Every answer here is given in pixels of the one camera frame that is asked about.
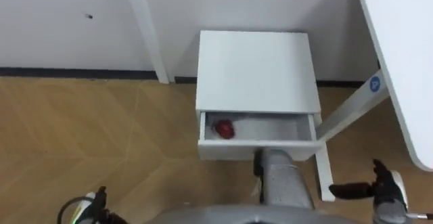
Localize white bedside cabinet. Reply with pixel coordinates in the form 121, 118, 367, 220
195, 30, 322, 162

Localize white desk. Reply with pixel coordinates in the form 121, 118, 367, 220
314, 0, 433, 203

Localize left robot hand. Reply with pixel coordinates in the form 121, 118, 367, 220
76, 185, 129, 224

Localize white upright post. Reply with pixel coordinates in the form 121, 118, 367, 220
120, 0, 170, 85

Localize white cabinet drawer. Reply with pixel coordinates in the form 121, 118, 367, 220
198, 110, 322, 162

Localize red soft toy fruit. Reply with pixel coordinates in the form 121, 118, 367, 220
214, 118, 236, 141

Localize robot legs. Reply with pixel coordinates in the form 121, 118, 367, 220
253, 148, 316, 208

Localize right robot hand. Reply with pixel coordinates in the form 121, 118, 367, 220
329, 159, 409, 215

